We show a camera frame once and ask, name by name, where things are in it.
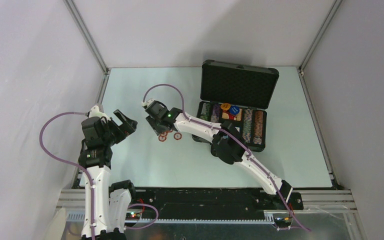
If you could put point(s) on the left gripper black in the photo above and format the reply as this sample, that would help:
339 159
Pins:
130 126

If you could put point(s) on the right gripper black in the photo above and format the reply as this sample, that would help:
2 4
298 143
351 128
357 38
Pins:
152 123

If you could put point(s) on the orange round button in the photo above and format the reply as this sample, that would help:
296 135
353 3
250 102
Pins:
225 106

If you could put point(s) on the blue round dealer button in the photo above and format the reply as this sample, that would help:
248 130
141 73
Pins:
234 110

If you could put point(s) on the black poker set case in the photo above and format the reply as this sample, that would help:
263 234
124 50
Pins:
244 86

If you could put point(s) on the red Texas Hold'em card deck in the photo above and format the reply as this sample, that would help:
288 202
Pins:
226 115

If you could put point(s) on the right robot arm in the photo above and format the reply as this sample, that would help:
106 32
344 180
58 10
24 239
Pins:
228 143

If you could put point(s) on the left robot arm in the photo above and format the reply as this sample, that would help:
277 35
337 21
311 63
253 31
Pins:
106 203

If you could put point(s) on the green chip stack row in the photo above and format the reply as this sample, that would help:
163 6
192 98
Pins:
205 112

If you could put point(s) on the purple chip stack row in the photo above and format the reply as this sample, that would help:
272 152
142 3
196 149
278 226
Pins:
216 112

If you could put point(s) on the blue orange chip stack row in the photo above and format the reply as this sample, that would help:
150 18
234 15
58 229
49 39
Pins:
247 125

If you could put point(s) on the dark orange chip stack row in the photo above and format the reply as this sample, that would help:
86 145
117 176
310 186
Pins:
258 127

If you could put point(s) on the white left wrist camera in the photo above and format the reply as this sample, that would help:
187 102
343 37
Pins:
97 111

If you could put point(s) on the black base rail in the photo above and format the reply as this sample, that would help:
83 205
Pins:
203 204

